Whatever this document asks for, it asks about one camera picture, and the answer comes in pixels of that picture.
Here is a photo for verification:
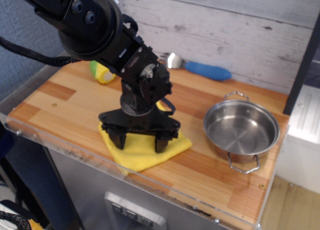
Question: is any stainless steel pot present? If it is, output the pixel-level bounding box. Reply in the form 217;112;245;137
203;91;280;174

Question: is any toy corn cob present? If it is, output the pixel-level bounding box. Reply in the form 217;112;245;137
89;61;116;84

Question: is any black mesh sleeve cable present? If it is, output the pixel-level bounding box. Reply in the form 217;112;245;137
0;211;32;230

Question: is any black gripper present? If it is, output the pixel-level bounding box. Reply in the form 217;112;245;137
98;107;181;153

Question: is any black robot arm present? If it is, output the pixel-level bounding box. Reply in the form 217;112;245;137
25;0;180;153

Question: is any silver dispenser button panel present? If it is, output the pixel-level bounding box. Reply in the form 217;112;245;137
104;191;167;230

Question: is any yellow toy on floor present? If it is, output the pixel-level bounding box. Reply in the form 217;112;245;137
28;219;43;230

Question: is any clear acrylic table guard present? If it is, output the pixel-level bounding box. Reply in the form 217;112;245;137
0;114;261;230

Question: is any yellow towel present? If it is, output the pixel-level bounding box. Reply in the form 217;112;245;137
97;101;193;176

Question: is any black vertical post right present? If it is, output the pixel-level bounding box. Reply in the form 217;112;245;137
283;12;320;115

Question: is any blue handled metal fork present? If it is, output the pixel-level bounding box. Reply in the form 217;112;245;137
159;52;232;81

